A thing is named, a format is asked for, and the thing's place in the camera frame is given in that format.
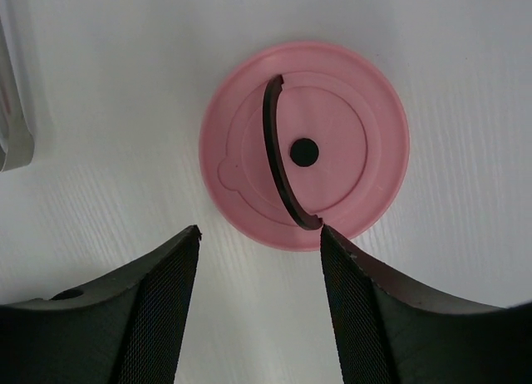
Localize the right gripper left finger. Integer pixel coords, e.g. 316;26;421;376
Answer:
1;225;201;383

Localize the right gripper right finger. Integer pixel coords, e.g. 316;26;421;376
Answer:
320;225;531;383

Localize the pink lunch box lid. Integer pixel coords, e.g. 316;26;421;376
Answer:
199;42;410;251

